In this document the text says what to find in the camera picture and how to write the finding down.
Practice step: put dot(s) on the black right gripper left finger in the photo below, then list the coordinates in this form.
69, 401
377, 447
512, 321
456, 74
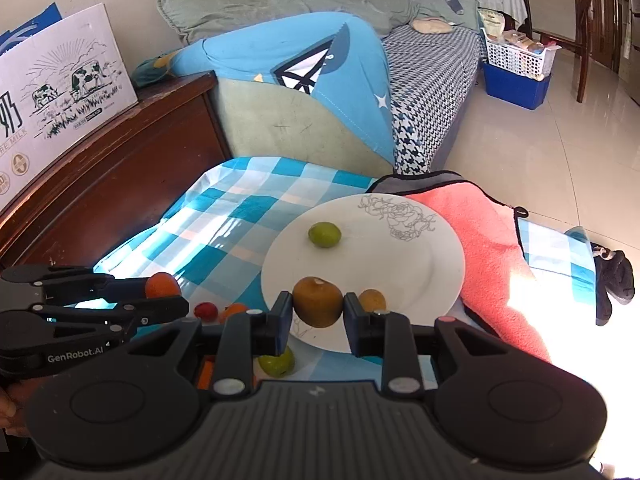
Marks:
246, 336

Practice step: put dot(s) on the houndstooth sofa seat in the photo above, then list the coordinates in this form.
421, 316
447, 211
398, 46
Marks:
431, 79

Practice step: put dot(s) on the brown longan fruit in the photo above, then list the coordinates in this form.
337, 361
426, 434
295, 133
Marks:
372, 300
317, 303

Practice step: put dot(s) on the red cherry tomato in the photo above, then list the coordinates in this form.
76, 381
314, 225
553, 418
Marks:
206, 312

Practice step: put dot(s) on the left hand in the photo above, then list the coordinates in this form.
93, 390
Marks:
13, 399

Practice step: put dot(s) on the pink towel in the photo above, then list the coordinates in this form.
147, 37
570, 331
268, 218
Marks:
499, 291

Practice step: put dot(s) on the white floral plate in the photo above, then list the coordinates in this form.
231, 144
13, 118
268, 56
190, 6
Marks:
390, 243

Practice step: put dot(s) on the white plastic basket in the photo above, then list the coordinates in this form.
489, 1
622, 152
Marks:
520, 61

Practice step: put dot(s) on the wooden chair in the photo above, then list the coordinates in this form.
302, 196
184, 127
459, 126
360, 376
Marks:
598, 36

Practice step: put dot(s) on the green jujube on plate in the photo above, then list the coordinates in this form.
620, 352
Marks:
324, 234

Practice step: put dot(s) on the green blanket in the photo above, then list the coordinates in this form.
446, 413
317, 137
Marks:
193, 20

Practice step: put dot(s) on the white milk carton box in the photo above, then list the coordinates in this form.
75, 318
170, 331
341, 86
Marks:
57, 87

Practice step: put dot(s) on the black slipper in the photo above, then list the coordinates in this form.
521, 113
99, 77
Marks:
614, 279

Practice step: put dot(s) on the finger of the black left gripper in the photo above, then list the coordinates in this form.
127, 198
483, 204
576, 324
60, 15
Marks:
41, 283
144, 312

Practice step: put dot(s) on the orange tangerine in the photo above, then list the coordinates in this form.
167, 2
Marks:
161, 285
206, 373
231, 310

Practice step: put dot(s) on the blue checkered tablecloth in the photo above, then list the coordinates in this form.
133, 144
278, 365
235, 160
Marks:
215, 238

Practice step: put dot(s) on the green jujube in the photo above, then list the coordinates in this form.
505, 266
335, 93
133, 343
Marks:
278, 366
324, 234

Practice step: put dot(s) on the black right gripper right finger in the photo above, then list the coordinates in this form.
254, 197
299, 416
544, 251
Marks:
388, 336

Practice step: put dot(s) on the blue plastic bin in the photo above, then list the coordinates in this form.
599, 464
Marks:
515, 89

